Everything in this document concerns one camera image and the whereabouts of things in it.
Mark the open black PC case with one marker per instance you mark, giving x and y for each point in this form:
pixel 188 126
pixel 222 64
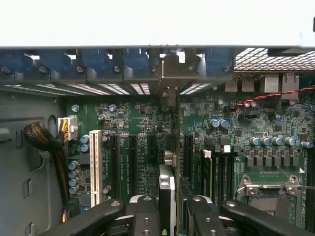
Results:
pixel 61 79

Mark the CPU socket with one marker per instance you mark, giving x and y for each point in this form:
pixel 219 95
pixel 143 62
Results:
pixel 265 206

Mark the short black expansion slot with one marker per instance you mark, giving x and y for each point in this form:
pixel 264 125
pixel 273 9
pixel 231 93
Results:
pixel 151 147

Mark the green motherboard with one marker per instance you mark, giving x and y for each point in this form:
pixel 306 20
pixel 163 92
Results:
pixel 197 118

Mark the black RAM slot bank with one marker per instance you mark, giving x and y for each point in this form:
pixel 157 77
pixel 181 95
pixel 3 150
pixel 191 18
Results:
pixel 221 177

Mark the white expansion slot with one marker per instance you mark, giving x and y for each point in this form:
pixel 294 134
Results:
pixel 95 167

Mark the blue card retainer strip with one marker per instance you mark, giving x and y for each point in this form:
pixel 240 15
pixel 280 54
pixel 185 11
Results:
pixel 93 59

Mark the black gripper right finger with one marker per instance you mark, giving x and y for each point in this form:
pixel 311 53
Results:
pixel 204 218

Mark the white power connector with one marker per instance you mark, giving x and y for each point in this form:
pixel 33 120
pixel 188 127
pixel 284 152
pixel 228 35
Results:
pixel 71 127

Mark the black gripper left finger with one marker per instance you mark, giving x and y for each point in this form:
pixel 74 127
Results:
pixel 145 218

